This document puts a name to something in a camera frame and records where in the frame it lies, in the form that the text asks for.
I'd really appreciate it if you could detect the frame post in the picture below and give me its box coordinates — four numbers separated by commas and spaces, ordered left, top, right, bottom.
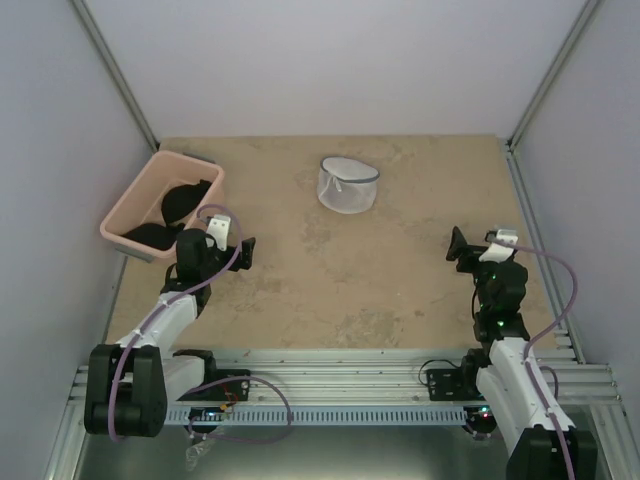
505, 0, 604, 152
69, 0, 160, 152

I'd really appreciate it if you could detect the white mesh laundry bag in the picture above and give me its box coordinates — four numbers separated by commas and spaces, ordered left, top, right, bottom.
316, 156, 380, 215

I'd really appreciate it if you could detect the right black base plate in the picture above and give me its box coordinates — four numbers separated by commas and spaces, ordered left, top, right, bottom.
425, 368, 481, 402

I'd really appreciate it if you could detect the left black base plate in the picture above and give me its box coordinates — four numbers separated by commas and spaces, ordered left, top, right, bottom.
179, 369, 251, 403

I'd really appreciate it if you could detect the right frame post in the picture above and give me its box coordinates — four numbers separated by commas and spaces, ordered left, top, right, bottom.
505, 0, 604, 152

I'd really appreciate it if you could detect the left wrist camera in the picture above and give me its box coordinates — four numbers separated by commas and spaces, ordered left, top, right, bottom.
206, 214, 231, 251

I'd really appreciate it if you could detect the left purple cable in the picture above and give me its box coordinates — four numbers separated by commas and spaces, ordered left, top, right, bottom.
107, 203, 294, 445

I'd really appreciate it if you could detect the pink plastic bin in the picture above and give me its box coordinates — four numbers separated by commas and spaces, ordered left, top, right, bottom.
100, 150, 225, 262

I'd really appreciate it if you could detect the left frame post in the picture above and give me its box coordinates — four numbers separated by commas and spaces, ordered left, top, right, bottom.
69, 0, 160, 152

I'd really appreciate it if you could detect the black bra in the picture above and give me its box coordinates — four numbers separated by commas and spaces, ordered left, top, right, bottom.
123, 179, 212, 251

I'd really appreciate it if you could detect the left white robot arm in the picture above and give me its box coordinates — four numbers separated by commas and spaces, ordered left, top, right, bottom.
84, 229, 256, 440

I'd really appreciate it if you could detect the crumpled clear plastic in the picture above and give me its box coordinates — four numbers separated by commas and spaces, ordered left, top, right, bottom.
185, 440, 212, 472

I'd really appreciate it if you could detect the aluminium rail frame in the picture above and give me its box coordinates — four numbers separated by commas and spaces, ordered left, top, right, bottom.
46, 347, 639, 479

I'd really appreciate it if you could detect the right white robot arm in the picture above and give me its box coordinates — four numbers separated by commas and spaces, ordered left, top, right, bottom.
446, 227, 598, 479

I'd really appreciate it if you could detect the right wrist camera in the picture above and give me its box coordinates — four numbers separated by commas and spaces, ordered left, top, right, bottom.
479, 228, 519, 263

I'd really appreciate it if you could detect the slotted cable duct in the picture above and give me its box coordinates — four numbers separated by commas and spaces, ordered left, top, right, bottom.
165, 406, 467, 426

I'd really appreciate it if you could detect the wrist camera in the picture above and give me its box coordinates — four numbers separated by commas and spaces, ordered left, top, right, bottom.
206, 214, 231, 251
479, 228, 519, 263

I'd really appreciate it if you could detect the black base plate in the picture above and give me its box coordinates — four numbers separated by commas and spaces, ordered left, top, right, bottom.
425, 368, 481, 402
179, 369, 251, 403

